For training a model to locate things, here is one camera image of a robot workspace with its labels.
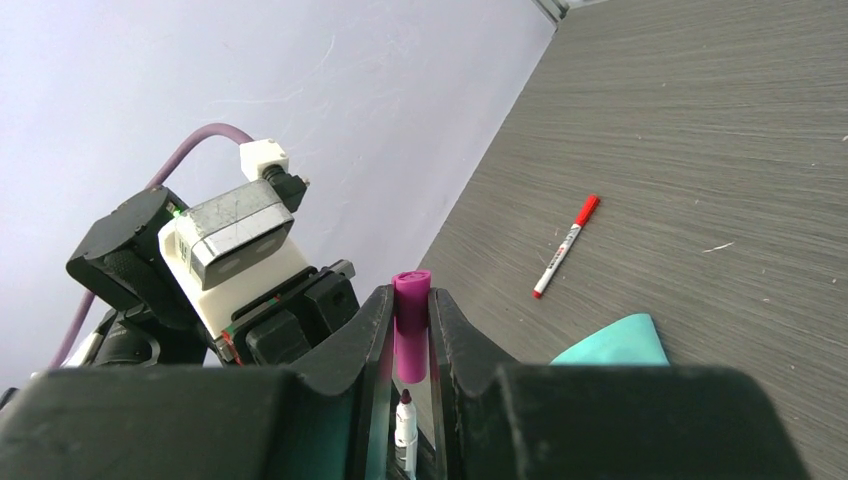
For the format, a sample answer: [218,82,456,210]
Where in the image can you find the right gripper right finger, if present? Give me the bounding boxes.
[428,288,808,479]

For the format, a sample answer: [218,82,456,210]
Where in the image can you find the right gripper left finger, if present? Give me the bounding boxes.
[1,286,394,479]

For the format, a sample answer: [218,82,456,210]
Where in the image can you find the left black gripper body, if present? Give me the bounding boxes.
[218,259,360,366]

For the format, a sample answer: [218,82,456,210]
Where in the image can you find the magenta-tipped white pen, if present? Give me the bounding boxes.
[394,389,418,480]

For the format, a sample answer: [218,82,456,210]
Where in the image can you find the magenta pen cap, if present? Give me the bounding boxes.
[392,270,431,384]

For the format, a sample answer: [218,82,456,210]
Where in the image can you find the red-tipped white pen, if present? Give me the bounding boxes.
[533,194,601,299]

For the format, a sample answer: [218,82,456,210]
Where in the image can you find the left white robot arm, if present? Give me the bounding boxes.
[66,180,359,367]

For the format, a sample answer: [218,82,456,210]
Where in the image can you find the teal cloth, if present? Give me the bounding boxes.
[550,313,670,367]

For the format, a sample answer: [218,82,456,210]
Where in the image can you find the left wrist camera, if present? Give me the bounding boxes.
[158,139,310,339]

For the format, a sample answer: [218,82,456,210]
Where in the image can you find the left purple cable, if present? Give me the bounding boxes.
[48,123,256,370]

